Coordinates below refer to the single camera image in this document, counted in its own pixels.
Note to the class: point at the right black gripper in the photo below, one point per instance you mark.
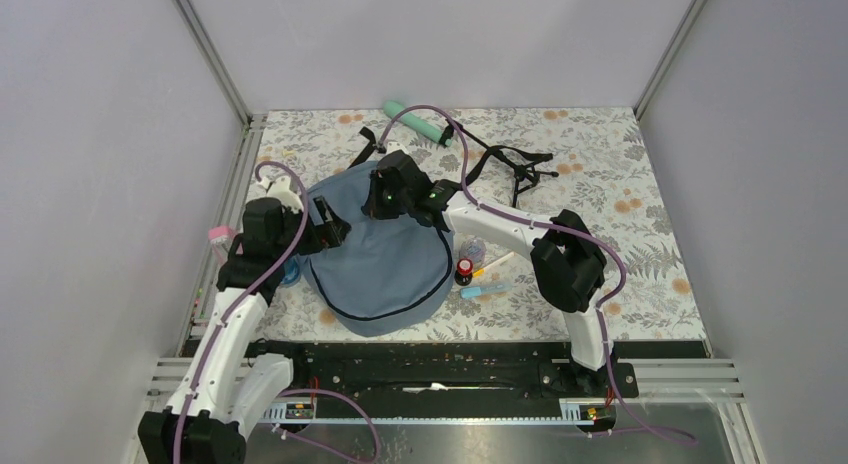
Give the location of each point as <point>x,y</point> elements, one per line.
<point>373,207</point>

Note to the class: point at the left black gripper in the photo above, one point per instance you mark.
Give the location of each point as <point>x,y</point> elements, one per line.
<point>330,233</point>

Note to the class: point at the blue grey backpack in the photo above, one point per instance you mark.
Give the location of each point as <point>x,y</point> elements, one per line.
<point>386,275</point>

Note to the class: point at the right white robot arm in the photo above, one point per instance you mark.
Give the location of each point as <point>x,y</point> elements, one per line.
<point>567,261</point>

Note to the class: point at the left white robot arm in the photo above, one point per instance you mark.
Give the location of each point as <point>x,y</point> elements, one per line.
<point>211,415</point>

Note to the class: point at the mint green tube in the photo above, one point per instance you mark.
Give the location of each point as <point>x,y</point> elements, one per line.
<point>441,137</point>

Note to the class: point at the clear round container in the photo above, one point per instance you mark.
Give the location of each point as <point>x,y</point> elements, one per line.
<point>473,249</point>

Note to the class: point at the red black button toy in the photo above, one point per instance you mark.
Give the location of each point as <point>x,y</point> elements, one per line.
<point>464,270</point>

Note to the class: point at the pink metronome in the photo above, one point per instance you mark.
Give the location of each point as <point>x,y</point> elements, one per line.
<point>221,239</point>

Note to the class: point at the white orange pen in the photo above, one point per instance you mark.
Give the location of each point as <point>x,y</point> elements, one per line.
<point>493,264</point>

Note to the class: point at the light blue marker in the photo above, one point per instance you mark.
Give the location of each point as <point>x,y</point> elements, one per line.
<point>472,292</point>

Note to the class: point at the floral table mat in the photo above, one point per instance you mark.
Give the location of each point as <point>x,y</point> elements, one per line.
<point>605,175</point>

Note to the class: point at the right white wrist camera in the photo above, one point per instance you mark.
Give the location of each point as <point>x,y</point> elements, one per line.
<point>390,146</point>

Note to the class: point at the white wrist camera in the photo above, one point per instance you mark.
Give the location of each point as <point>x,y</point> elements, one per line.
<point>281,190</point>
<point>390,146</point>

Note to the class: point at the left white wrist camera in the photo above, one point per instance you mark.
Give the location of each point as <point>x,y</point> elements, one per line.
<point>281,190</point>

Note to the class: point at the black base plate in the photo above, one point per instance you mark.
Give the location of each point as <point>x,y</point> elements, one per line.
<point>442,380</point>

